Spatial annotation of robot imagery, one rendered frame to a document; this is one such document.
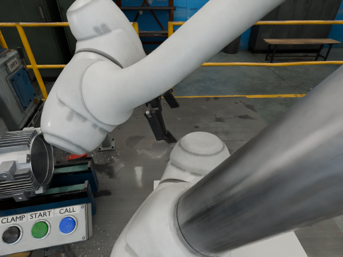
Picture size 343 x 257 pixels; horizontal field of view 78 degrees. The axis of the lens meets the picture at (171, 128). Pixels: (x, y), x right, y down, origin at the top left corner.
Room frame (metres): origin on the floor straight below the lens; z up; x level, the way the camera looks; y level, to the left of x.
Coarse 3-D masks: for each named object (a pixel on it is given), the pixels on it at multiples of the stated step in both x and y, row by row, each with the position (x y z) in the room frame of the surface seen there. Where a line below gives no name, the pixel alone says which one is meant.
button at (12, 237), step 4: (8, 228) 0.22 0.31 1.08; (12, 228) 0.22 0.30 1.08; (16, 228) 0.22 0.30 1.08; (4, 232) 0.21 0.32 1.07; (8, 232) 0.21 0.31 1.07; (12, 232) 0.21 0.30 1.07; (16, 232) 0.21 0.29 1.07; (4, 236) 0.21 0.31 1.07; (8, 236) 0.21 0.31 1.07; (12, 236) 0.21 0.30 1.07; (16, 236) 0.21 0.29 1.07; (4, 240) 0.20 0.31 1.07; (8, 240) 0.20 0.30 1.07; (12, 240) 0.20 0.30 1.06; (16, 240) 0.20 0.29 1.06
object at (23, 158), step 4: (36, 128) 0.52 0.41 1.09; (40, 128) 0.53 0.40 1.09; (40, 132) 0.52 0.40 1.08; (20, 156) 0.40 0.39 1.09; (24, 156) 0.40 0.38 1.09; (28, 156) 0.41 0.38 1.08; (20, 160) 0.40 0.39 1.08; (24, 160) 0.40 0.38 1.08; (28, 160) 0.40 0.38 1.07; (40, 188) 0.40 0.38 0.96; (44, 188) 0.41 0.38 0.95; (36, 192) 0.39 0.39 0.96; (40, 192) 0.39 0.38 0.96; (44, 192) 0.40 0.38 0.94
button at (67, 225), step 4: (64, 220) 0.23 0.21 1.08; (68, 220) 0.23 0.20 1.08; (72, 220) 0.24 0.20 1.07; (60, 224) 0.23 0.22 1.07; (64, 224) 0.23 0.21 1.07; (68, 224) 0.23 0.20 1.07; (72, 224) 0.23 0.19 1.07; (60, 228) 0.22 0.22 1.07; (64, 228) 0.22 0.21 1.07; (68, 228) 0.22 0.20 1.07; (72, 228) 0.22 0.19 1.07; (64, 232) 0.22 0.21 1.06; (68, 232) 0.22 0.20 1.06
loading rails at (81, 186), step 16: (64, 176) 0.50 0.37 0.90; (80, 176) 0.51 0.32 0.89; (96, 176) 0.56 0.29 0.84; (48, 192) 0.42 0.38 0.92; (64, 192) 0.41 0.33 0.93; (80, 192) 0.42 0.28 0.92; (0, 208) 0.37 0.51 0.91; (16, 208) 0.38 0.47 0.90; (32, 208) 0.39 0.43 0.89; (48, 208) 0.40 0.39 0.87
